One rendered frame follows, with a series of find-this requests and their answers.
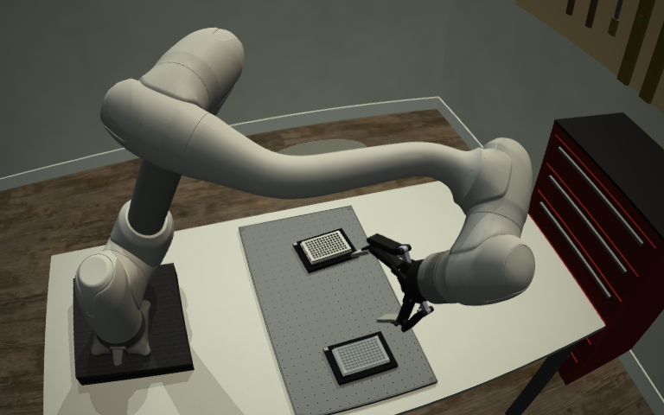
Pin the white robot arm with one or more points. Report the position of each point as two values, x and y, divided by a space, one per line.
168 118

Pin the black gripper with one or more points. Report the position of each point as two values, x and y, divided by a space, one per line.
389 253

